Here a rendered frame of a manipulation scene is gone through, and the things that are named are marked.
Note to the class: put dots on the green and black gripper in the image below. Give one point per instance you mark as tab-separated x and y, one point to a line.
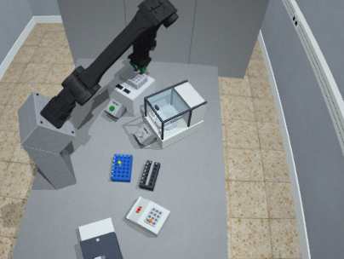
138	60

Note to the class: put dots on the blue tube rack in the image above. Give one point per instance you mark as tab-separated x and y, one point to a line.
119	172

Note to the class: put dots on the white analytical balance with glass draft shield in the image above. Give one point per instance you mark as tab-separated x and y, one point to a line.
176	115

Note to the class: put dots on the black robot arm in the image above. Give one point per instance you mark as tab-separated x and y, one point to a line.
82	84

